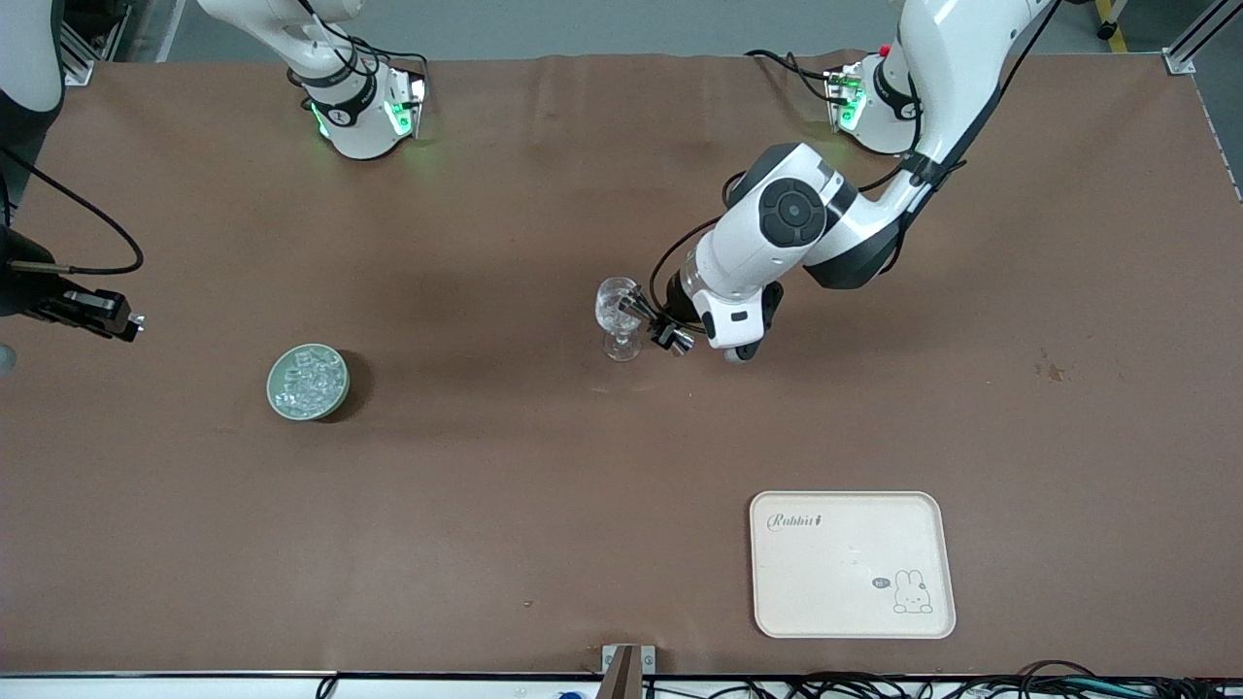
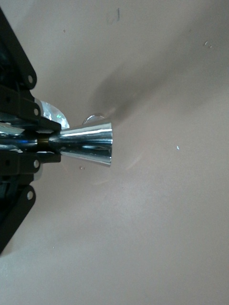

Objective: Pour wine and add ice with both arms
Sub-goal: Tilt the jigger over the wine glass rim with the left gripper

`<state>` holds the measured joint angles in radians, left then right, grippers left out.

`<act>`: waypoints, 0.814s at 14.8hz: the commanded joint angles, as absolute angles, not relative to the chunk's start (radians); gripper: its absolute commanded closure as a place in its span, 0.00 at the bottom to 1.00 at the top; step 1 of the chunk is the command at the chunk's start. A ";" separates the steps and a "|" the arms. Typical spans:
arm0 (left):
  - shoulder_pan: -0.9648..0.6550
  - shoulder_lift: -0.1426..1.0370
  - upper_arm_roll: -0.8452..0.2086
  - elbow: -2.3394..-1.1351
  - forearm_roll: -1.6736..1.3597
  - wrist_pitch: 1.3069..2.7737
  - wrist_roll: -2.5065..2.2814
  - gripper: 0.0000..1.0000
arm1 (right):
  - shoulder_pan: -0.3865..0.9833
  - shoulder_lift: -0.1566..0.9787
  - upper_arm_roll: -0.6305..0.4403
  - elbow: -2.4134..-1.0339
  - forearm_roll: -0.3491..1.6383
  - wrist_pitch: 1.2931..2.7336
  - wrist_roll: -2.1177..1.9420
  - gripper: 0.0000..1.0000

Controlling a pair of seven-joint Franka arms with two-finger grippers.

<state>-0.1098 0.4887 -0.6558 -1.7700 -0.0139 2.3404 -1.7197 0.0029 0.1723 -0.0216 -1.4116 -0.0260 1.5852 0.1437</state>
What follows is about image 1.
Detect clear ice cube pile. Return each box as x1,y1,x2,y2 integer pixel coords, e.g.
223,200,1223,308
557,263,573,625
275,349,343,409

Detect silver metal jigger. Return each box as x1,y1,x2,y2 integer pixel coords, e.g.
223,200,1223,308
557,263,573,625
618,287,697,357

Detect aluminium frame profile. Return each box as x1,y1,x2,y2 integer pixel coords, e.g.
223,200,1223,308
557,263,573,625
58,0,135,88
1163,0,1228,77

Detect brown table mat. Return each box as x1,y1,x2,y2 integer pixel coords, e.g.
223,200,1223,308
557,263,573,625
0,50,1243,678

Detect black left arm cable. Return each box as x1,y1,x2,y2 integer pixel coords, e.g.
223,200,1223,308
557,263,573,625
649,0,1064,326

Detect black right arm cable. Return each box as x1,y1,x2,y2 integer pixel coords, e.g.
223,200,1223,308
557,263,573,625
0,146,145,277

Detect black base cable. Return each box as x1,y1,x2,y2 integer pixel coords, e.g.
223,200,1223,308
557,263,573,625
287,0,430,98
745,49,841,103

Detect cream rabbit print tray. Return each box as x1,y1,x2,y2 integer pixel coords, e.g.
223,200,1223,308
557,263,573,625
749,490,957,640

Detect brown tapered bar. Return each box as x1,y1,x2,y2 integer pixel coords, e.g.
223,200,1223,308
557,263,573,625
604,647,644,699

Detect grey metal bracket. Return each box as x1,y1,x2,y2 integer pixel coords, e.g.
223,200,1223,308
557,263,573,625
601,644,657,678

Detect green round bowl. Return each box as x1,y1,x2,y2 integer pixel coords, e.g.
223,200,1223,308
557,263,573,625
266,344,351,423

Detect black right base cable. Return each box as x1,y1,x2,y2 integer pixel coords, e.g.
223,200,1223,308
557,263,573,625
287,0,430,98

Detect black left base cable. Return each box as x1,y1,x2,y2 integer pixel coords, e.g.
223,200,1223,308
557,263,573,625
745,49,841,103

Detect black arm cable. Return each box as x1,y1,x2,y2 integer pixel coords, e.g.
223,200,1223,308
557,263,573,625
649,0,1064,326
0,146,145,277

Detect black cable bundle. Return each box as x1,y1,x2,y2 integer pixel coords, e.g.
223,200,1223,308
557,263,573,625
777,660,1243,699

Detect clear stemmed wine glass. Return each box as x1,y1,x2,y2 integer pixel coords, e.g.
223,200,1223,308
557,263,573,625
594,277,647,363

